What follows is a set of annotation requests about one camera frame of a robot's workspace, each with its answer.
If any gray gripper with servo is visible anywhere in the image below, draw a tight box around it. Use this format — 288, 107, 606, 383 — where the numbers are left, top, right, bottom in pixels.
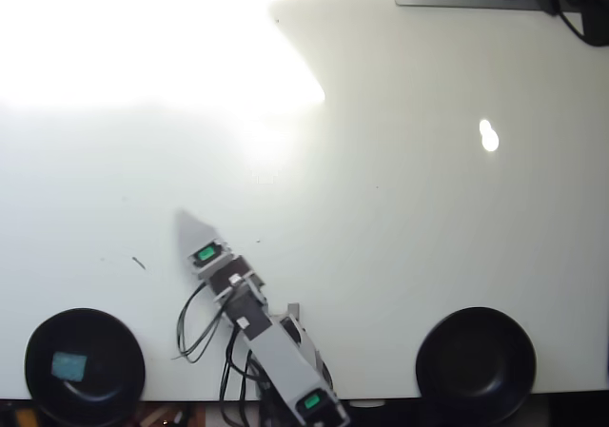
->
172, 208, 242, 281

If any blue foam cube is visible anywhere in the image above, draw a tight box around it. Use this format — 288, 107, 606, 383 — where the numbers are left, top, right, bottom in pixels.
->
50, 350, 89, 382

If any black round bowl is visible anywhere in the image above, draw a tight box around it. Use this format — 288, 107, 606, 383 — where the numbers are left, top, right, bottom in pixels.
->
24, 307, 147, 427
415, 306, 538, 426

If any black looped servo cable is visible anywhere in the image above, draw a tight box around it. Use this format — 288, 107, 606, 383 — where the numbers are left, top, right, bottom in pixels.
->
171, 281, 230, 364

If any black cable bundle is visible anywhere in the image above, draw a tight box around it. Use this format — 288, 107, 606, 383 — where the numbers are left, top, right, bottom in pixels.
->
219, 329, 268, 418

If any black device with cables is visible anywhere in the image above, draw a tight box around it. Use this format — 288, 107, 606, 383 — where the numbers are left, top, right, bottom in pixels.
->
498, 0, 609, 48

